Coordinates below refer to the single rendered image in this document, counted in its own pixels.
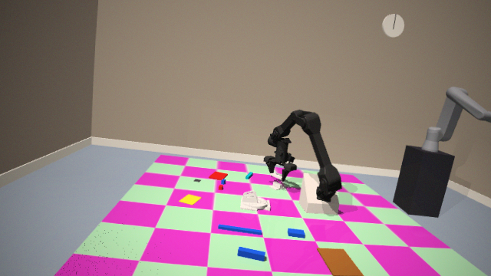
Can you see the red rectangular plate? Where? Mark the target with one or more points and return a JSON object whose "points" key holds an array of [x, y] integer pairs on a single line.
{"points": [[218, 175]]}

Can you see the orange flat plate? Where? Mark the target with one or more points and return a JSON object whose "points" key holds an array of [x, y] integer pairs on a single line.
{"points": [[338, 262]]}

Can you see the yellow rectangular plate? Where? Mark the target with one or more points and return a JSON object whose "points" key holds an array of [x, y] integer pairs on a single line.
{"points": [[190, 199]]}

